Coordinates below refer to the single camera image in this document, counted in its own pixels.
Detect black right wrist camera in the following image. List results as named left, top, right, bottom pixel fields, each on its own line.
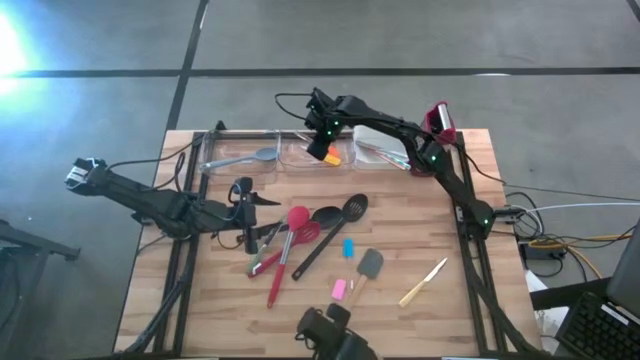
left=305, top=87, right=334, bottom=119

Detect clear plastic bin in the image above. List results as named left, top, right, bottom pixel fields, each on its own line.
left=199, top=130, right=281, bottom=176
left=278, top=130, right=357, bottom=174

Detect black floor stand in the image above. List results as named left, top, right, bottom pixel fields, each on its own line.
left=0, top=218, right=82, bottom=360

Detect white cable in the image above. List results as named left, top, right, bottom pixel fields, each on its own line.
left=524, top=201, right=640, bottom=215

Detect red spoon steel neck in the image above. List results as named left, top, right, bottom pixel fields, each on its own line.
left=266, top=205, right=311, bottom=310

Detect cream coloured knife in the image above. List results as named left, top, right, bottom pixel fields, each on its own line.
left=398, top=257, right=449, bottom=309

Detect black power box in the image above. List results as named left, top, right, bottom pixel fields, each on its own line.
left=519, top=240, right=557, bottom=262

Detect black slotted nylon spoon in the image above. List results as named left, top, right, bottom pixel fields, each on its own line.
left=291, top=193, right=370, bottom=283

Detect black device with cable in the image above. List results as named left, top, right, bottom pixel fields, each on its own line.
left=294, top=302, right=381, bottom=360

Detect pink mini spatula clear handle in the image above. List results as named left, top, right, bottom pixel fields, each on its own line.
left=330, top=277, right=356, bottom=302

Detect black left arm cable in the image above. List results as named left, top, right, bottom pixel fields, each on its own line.
left=107, top=130, right=216, bottom=194

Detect yellow cable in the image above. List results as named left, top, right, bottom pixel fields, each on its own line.
left=528, top=233, right=635, bottom=281

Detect black right camera cable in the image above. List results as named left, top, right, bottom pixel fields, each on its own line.
left=273, top=91, right=321, bottom=122

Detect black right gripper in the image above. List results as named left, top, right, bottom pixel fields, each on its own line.
left=307, top=112, right=346, bottom=161

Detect black aluminium table frame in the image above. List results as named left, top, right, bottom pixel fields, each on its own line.
left=117, top=119, right=551, bottom=360

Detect multicolour striped utensil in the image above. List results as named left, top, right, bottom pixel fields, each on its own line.
left=372, top=149, right=412, bottom=172

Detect slim brown-handled utensil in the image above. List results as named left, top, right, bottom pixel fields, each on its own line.
left=355, top=140, right=410, bottom=160

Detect grey spatula wooden handle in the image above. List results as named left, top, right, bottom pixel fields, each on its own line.
left=344, top=248, right=385, bottom=310

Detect yellow mini spatula clear handle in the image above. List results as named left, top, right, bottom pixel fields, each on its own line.
left=294, top=132, right=343, bottom=168

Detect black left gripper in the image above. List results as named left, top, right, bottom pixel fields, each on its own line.
left=219, top=175, right=291, bottom=256

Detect steel kitchen tongs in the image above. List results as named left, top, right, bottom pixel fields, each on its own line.
left=246, top=219, right=289, bottom=278

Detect red slotted silicone turner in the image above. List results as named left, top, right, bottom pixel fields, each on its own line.
left=248, top=220, right=322, bottom=279

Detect black laptop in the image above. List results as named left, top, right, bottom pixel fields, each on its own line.
left=554, top=219, right=640, bottom=360

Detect white plastic bin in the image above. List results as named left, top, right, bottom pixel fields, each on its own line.
left=352, top=124, right=416, bottom=172

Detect metal box grater red trim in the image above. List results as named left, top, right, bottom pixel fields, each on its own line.
left=422, top=101, right=459, bottom=177

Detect grey silicone spoon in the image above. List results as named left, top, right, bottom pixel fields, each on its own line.
left=199, top=146, right=279, bottom=171

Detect blue mini spatula clear handle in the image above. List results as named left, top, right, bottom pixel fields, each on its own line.
left=342, top=238, right=356, bottom=281

